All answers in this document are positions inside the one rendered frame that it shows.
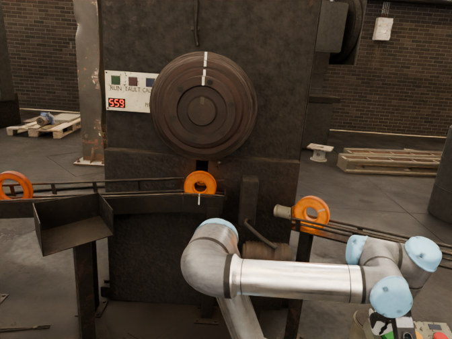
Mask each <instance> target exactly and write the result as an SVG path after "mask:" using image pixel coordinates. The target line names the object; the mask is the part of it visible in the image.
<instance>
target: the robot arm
mask: <svg viewBox="0 0 452 339"><path fill-rule="evenodd" d="M238 241H239V238H238V233H237V230H236V228H235V227H234V226H233V225H232V224H231V223H230V222H228V221H226V220H224V219H218V218H214V219H208V220H206V221H204V222H203V223H202V224H201V225H200V226H199V227H198V228H197V229H196V231H195V232H194V235H193V237H192V239H191V240H190V242H189V244H188V245H187V247H186V248H185V250H184V252H183V254H182V257H181V262H180V263H181V270H182V274H183V276H184V278H185V280H186V281H187V283H188V284H189V285H190V286H191V287H193V288H194V289H195V290H197V291H199V292H201V293H203V294H205V295H209V296H212V297H216V299H217V302H218V304H219V307H220V309H221V312H222V314H223V317H224V319H225V323H226V324H227V327H228V330H229V333H230V335H231V338H232V339H267V338H265V337H264V336H263V333H262V330H261V328H260V324H259V322H258V319H257V317H256V314H255V311H254V308H253V306H252V302H251V300H250V297H249V295H253V296H263V297H280V298H289V299H306V300H315V301H332V302H341V303H358V304H360V303H361V304H369V305H372V307H374V309H375V312H374V311H373V310H372V309H370V310H369V316H370V318H369V319H370V323H371V330H372V333H374V335H380V336H382V335H384V334H386V333H389V332H391V331H393V337H394V339H417V338H416V332H415V328H414V322H413V318H412V312H411V307H412V304H413V299H414V298H415V297H417V295H418V294H419V292H420V291H421V290H422V288H423V286H424V285H425V284H426V282H427V280H428V279H429V278H430V276H431V275H432V273H433V272H434V271H435V270H436V269H437V266H438V265H439V263H440V261H441V259H442V252H441V250H440V248H439V247H438V245H437V244H436V243H435V242H433V241H431V240H430V239H428V238H425V237H421V236H416V237H411V238H410V239H409V240H408V241H407V242H406V243H398V242H392V241H386V240H382V239H376V238H372V237H368V236H361V235H352V236H351V237H350V238H349V240H348V243H347V246H346V262H347V263H348V264H349V265H345V264H322V263H309V262H285V261H274V260H250V259H241V256H240V253H239V250H238V248H237V244H238Z"/></svg>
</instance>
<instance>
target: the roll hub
mask: <svg viewBox="0 0 452 339"><path fill-rule="evenodd" d="M202 77H204V85H202ZM208 79H212V81H213V84H212V85H208V83H207V81H208ZM179 86H180V87H183V89H184V90H183V92H179V91H178V87H179ZM229 102H233V104H234V105H233V107H232V108H230V107H229V106H228V103H229ZM235 115H236V107H235V100H234V98H233V95H232V93H231V92H230V90H229V89H228V87H227V86H226V85H225V84H224V83H222V82H221V81H219V80H218V79H215V78H213V77H209V76H202V75H201V76H195V77H191V78H189V79H187V80H185V81H183V82H181V83H180V84H179V85H178V86H177V87H176V88H175V90H174V91H173V92H172V94H171V97H170V99H169V104H168V116H169V121H170V122H171V125H172V126H173V128H174V130H175V131H176V132H177V133H178V134H179V135H180V136H181V137H182V138H183V139H185V140H187V141H189V142H191V143H195V144H199V145H206V144H210V143H214V142H216V141H219V140H220V139H222V138H223V137H224V136H225V135H226V134H227V133H228V132H229V131H230V130H231V127H232V126H233V123H234V121H235ZM171 116H175V117H176V120H175V121H171V119H170V118H171ZM221 130H224V131H225V134H224V136H221V135H220V134H219V132H220V131H221ZM192 137H196V138H197V141H196V142H192V140H191V138H192Z"/></svg>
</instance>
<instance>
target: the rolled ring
mask: <svg viewBox="0 0 452 339"><path fill-rule="evenodd" d="M6 179H11V180H15V181H16V182H18V183H19V184H20V185H21V187H22V188H23V191H24V195H23V197H22V199H23V198H32V197H33V193H34V191H33V187H32V184H31V182H30V181H29V179H27V177H25V175H23V174H21V173H19V172H15V171H7V172H3V173H1V174H0V200H5V199H11V198H9V197H8V196H6V195H5V193H4V191H3V189H2V184H3V181H4V180H6Z"/></svg>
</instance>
